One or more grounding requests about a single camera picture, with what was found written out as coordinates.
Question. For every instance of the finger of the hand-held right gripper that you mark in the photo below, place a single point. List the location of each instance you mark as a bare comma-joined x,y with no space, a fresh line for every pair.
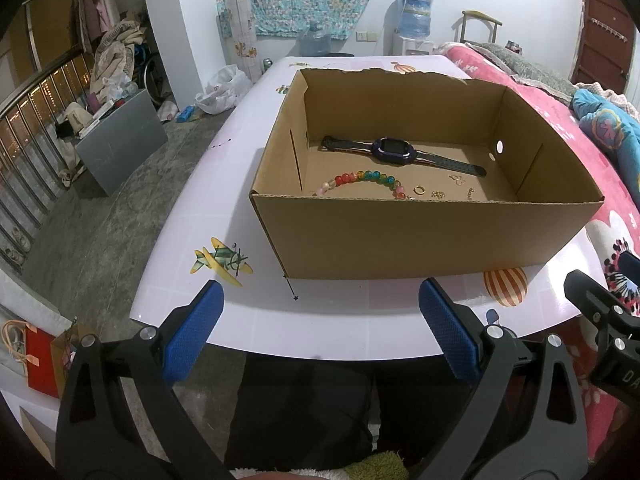
600,302
631,267

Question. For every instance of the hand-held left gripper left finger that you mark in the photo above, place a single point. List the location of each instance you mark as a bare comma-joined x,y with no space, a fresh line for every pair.
195,335

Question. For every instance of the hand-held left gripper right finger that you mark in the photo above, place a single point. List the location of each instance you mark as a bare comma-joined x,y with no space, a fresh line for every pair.
450,335

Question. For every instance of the brown cardboard box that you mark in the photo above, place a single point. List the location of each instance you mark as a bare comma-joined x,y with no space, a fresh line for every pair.
400,240

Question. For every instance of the gold heart pendant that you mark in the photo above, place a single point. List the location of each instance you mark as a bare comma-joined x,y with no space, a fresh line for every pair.
457,179

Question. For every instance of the dark blue smartwatch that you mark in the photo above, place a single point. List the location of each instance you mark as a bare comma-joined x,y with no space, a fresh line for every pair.
392,150

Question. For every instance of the orange striped balloon sticker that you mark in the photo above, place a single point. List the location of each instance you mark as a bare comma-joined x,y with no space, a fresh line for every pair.
505,285

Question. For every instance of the yellow airplane sticker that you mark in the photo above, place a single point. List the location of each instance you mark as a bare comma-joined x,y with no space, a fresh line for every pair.
220,257

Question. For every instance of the brown paper bag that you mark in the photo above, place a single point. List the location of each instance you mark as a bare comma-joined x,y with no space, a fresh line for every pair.
65,355

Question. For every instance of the blue printed quilt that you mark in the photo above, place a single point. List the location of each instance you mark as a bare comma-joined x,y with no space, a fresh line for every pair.
605,125

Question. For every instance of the fluffy green white garment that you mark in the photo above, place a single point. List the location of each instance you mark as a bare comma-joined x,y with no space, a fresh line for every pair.
375,467

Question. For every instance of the red gift bag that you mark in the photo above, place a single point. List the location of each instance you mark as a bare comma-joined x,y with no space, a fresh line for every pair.
42,365

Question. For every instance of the pink printed blanket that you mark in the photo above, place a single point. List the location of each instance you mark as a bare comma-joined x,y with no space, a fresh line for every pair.
530,110

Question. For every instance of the grey storage box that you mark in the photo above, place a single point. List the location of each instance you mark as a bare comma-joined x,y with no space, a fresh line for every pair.
125,145

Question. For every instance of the small blue packet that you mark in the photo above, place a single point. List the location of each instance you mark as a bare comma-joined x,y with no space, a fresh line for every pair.
186,113

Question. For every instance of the grey patterned blanket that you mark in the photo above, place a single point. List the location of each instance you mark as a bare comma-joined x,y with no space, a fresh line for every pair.
525,70

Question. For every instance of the brown wooden door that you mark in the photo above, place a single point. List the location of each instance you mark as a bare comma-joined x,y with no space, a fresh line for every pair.
605,35

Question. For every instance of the metal railing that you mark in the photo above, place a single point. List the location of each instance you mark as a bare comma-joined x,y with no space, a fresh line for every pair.
35,160

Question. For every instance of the white plastic bag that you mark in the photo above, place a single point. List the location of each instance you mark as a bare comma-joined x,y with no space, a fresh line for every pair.
222,92

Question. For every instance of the black spoked wheel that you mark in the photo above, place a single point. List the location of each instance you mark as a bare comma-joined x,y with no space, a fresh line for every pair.
150,77

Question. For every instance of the pile of pale clothes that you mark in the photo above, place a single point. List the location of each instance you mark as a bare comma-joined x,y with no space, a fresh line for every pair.
120,60

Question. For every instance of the wooden chair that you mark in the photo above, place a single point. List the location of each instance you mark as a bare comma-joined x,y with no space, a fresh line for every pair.
480,25

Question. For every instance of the white water dispenser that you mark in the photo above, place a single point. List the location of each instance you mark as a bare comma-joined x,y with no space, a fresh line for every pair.
412,46

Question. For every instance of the white board with flower stickers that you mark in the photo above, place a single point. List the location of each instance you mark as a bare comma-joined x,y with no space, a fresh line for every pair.
240,35

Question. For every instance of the empty clear water jug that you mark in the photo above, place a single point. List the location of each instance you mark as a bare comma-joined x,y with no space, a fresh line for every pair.
314,40

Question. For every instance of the pink hanging garment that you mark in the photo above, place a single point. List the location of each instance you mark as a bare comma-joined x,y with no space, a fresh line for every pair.
100,10

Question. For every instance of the wall socket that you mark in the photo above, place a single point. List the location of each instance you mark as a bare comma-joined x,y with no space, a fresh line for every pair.
366,36

